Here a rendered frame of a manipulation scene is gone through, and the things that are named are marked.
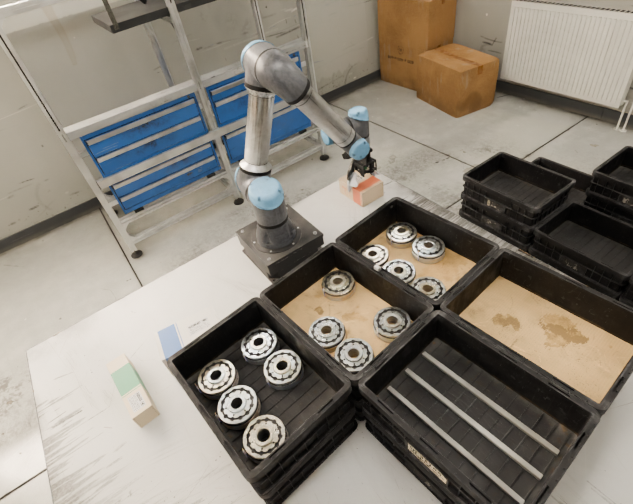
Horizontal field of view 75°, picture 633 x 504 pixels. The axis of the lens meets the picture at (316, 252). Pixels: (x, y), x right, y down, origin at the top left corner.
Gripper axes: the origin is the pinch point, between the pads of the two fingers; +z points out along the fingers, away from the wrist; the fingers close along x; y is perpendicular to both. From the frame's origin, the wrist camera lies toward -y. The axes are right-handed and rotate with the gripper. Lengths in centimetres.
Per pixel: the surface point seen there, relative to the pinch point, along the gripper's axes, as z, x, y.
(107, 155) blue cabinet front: 3, -80, -138
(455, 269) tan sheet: -8, -17, 66
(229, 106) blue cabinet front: 5, 3, -139
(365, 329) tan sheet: -8, -52, 64
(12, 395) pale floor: 76, -185, -76
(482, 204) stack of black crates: 26, 52, 27
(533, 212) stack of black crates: 17, 52, 52
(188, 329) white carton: -3, -92, 24
